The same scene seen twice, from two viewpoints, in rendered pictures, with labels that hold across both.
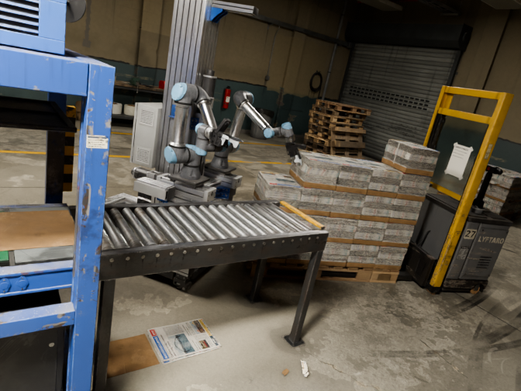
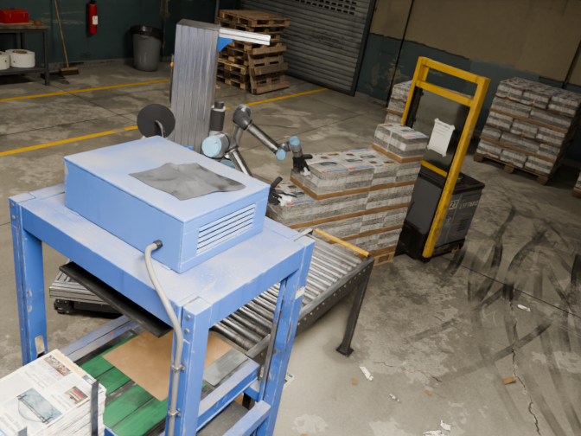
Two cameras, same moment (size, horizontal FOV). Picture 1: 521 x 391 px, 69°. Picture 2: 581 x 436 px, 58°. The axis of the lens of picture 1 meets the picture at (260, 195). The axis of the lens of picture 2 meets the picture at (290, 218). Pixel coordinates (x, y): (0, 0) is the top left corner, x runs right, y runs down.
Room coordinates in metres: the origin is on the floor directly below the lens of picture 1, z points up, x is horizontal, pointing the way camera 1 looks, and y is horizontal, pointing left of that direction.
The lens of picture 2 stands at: (-0.44, 1.31, 2.54)
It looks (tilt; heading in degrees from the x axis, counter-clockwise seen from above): 27 degrees down; 337
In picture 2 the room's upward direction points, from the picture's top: 11 degrees clockwise
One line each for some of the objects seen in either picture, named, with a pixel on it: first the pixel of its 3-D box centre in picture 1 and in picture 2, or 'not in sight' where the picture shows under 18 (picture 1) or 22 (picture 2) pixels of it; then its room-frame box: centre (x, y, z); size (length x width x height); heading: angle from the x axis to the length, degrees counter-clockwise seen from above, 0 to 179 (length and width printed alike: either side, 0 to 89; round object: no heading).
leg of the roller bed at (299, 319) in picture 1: (305, 296); (354, 313); (2.16, -0.41, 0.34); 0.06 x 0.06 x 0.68; 37
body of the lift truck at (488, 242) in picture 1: (452, 241); (432, 207); (3.69, -2.00, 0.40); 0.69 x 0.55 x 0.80; 18
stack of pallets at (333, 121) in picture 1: (336, 129); (249, 48); (9.97, -1.55, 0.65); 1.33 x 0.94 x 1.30; 131
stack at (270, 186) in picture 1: (315, 228); (321, 229); (3.22, -0.54, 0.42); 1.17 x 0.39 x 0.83; 108
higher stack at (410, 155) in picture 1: (391, 212); (385, 195); (3.44, -1.24, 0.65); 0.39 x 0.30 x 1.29; 18
